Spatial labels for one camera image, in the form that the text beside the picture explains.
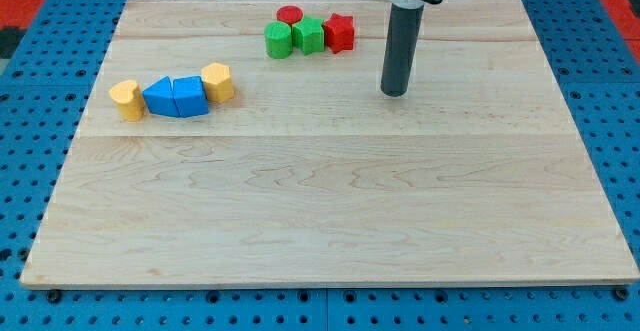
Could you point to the red star block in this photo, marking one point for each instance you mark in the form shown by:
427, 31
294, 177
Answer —
339, 33

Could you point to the red cylinder block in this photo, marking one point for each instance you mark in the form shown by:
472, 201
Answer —
289, 14

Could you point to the green star block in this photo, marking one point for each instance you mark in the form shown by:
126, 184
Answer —
308, 35

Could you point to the wooden board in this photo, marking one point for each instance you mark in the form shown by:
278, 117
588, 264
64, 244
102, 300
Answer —
311, 178

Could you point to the blue triangle block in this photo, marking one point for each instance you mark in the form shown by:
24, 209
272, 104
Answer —
159, 98

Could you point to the blue wedge block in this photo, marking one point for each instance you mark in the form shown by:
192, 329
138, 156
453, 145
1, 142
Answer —
189, 97

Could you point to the green cylinder block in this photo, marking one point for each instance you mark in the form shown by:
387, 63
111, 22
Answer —
278, 40

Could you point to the yellow heart block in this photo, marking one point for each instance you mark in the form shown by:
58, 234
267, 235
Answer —
128, 100

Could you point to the yellow hexagon block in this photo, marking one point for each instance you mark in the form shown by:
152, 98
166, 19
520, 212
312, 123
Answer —
217, 82

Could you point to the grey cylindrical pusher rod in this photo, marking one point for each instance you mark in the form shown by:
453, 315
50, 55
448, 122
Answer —
403, 31

